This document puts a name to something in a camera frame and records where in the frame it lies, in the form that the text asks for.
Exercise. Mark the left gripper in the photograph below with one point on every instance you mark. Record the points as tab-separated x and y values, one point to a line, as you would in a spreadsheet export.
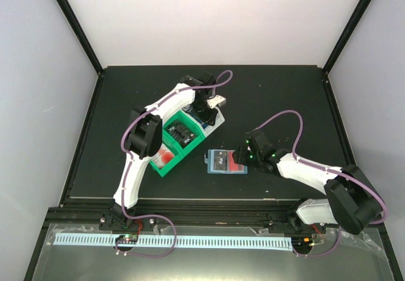
209	118

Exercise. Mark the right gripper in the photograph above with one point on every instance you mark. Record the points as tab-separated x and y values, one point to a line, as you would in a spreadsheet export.
240	157

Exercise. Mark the white bin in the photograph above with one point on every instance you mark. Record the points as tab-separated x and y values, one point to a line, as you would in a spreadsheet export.
210	129

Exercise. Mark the green bin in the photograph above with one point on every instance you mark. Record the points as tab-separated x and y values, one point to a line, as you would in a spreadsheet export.
191	125
179	155

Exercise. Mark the blue card holder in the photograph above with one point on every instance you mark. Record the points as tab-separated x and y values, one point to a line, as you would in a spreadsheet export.
208	159

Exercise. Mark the green front bin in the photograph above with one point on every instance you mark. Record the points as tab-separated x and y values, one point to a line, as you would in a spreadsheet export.
179	155

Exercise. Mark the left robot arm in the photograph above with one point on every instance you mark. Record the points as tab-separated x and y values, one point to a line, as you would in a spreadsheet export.
144	136

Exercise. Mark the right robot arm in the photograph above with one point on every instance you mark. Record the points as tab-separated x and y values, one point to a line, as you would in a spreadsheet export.
350	201

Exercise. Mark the blue cards stack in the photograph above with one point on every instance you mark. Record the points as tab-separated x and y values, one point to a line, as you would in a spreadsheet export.
192	114

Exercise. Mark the black vip cards stack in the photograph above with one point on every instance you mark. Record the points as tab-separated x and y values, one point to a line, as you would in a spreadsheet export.
180	133

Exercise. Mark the red white cards stack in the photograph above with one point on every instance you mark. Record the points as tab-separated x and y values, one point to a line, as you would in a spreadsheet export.
162	157

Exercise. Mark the small circuit board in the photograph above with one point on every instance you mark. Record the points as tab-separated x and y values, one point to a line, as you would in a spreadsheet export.
127	239

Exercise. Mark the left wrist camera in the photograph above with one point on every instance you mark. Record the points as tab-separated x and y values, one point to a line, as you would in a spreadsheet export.
216	101

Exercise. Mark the white slotted cable duct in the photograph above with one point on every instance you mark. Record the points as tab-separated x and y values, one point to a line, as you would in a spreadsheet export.
180	241

